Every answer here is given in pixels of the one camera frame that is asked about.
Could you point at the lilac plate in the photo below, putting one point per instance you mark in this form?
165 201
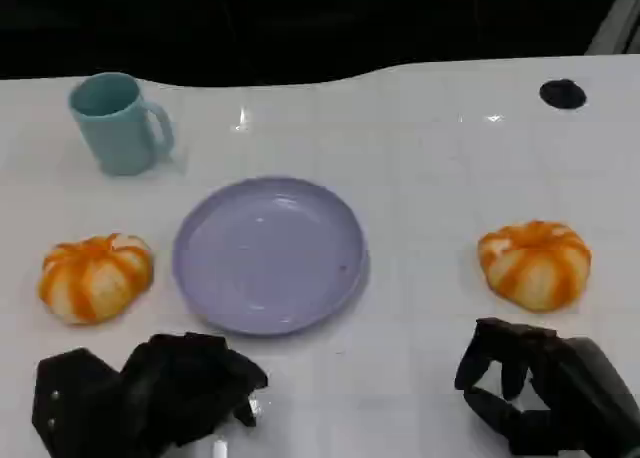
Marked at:
270 255

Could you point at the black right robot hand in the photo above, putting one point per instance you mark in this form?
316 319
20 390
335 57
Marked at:
570 393

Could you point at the white metal frame post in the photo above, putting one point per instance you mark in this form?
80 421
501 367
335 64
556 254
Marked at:
617 23

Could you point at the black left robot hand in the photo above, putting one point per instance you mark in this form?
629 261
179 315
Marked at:
180 383

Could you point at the pale green mug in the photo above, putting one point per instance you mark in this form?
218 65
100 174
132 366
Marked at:
112 133

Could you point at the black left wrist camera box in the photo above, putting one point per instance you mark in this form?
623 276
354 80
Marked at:
75 403

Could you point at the orange and white bread roll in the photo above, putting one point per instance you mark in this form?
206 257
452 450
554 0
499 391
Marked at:
95 280
535 268

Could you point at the black round table grommet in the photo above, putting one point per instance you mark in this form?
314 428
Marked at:
562 94

